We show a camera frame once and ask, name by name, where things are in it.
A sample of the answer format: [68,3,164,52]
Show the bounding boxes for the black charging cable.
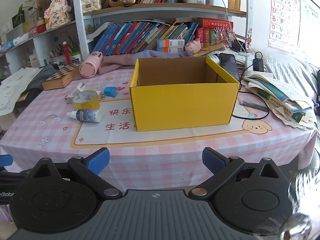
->
[232,72,270,120]

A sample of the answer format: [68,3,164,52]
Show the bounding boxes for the black power adapter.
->
[252,52,264,72]

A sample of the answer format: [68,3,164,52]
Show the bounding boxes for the thick red dictionary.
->
[197,18,234,30]

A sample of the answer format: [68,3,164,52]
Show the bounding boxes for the bundle of pens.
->
[49,35,80,58]

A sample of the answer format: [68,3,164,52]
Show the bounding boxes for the white power strip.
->
[235,52,254,68]

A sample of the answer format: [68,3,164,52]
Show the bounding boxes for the white printed paper sheets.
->
[0,67,43,117]

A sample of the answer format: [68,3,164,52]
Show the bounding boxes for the dark grey cloth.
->
[16,64,59,102]

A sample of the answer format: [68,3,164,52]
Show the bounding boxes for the white shelf unit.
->
[0,0,250,74]

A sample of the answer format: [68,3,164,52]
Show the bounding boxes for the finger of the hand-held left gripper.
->
[0,154,13,167]

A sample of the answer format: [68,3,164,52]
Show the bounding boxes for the pink purple cloth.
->
[97,50,194,75]

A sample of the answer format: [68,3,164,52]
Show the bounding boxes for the wooden chess box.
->
[41,61,84,91]

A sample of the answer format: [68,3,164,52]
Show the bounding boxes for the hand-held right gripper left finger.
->
[30,147,123,198]

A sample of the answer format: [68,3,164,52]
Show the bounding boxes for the grey checked blanket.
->
[250,49,320,105]

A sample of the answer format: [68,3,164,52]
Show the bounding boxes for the pink doll figurine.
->
[44,0,72,29]

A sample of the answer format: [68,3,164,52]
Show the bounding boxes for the colourful cartoon figure stands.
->
[214,26,237,47]

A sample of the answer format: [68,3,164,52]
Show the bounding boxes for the curved white paperback book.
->
[86,21,115,40]

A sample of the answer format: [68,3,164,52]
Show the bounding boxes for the thin white cable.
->
[162,0,247,54]

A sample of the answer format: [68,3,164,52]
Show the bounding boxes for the brown kraft envelope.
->
[197,44,227,55]

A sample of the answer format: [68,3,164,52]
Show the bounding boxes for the pink checked desktop cloth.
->
[0,57,318,193]

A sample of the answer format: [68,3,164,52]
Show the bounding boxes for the pink pig plush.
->
[184,39,202,54]

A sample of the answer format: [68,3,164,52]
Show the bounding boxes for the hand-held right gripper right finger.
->
[189,147,284,198]

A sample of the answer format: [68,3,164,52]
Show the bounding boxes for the stack of papers and books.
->
[241,71,317,130]

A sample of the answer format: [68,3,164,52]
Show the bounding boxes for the white quilted pearl handbag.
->
[81,0,102,13]

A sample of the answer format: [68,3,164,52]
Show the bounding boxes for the brown cardboard piece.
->
[175,15,193,24]

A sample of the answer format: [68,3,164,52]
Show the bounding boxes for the pink thermos bottle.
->
[79,51,103,78]

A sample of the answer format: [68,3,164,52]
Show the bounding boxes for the pink alphabet wall poster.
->
[268,0,301,53]

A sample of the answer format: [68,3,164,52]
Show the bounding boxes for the red toy figure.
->
[62,41,72,63]

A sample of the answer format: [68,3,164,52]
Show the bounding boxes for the black smartphone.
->
[219,53,240,82]

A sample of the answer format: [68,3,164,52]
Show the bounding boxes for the pale blue wall poster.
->
[299,0,320,63]

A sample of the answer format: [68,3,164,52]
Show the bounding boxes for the blue patterned tape roll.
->
[72,90,101,110]

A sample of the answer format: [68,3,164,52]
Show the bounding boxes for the orange blue white carton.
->
[157,47,185,53]
[157,39,185,48]

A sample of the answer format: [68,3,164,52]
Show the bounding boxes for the white furry cuff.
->
[280,166,320,240]

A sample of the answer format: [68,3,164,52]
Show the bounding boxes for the black phone stand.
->
[230,39,247,53]

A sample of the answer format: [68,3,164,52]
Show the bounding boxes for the row of colourful books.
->
[92,21,200,56]

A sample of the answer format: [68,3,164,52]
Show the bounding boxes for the yellow cardboard box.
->
[129,56,240,132]

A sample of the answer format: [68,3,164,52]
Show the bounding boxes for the small white dropper bottle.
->
[66,109,102,123]

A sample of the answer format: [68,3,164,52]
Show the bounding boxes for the grey usb hub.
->
[239,99,270,112]

